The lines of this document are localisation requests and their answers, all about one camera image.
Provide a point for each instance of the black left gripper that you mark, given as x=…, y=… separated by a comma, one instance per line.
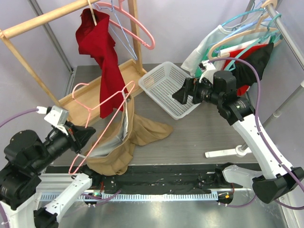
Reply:
x=79, y=136

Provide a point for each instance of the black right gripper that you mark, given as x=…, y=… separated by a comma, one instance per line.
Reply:
x=191, y=89

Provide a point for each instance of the pink wire hanger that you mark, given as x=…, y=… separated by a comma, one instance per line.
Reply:
x=108, y=102

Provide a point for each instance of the tan cloth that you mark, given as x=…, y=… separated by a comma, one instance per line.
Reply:
x=114, y=151

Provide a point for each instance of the red skirt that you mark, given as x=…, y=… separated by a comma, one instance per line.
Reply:
x=97, y=42

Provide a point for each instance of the beige plastic hanger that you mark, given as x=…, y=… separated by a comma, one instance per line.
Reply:
x=92, y=12

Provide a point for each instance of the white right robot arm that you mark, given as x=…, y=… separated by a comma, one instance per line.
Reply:
x=277, y=176

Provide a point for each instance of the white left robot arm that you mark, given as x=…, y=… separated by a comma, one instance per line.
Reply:
x=27, y=157

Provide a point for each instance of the light blue hanger on rack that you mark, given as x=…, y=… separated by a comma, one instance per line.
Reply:
x=258, y=13

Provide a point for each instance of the teal plastic hanger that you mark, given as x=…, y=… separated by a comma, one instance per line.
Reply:
x=246, y=48

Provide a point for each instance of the thick pink plastic hanger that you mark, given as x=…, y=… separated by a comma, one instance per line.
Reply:
x=131, y=14

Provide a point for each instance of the beige hanger on metal rack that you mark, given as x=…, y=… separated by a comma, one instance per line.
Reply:
x=244, y=31

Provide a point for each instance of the white mesh basket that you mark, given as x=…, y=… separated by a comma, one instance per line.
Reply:
x=161, y=83

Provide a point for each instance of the wooden clothes rack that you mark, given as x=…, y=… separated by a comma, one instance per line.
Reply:
x=20, y=91

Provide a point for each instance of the white garment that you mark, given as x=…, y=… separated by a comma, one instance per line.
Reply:
x=200, y=53

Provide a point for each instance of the black garment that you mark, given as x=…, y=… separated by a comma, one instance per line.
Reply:
x=258, y=60

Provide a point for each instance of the metal clothes rack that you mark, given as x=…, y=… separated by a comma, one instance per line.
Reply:
x=283, y=76

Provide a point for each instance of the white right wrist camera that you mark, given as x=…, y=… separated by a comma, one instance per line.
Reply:
x=208, y=71

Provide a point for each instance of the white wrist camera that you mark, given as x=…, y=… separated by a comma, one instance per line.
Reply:
x=55, y=115
x=208, y=71

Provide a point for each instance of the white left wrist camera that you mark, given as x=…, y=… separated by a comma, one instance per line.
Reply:
x=55, y=115

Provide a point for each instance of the blue wire hanger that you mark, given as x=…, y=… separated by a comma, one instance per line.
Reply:
x=128, y=47

